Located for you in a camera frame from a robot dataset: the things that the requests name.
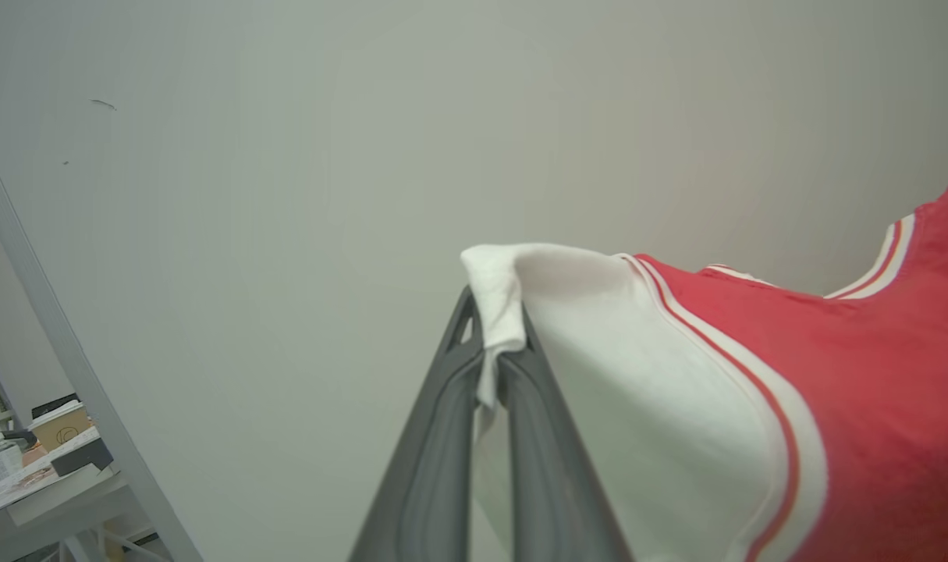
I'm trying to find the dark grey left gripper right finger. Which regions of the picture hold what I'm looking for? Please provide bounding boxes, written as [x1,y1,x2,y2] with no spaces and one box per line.
[497,306,635,562]

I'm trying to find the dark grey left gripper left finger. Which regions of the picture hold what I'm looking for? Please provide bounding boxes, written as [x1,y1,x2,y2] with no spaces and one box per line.
[349,285,487,562]

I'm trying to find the red and white garment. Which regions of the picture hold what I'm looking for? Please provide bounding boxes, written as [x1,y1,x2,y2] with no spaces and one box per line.
[460,155,948,562]

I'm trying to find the flat black box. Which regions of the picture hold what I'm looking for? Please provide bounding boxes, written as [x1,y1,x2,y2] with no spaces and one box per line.
[51,439,115,477]

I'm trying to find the brown cardboard box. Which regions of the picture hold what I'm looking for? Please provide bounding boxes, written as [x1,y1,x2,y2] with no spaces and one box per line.
[30,402,94,454]

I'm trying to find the white work table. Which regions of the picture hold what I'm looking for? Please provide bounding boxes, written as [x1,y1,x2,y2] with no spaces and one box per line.
[0,461,143,562]

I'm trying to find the light grey metal post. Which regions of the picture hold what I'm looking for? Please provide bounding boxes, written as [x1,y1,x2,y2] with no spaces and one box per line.
[0,117,205,562]

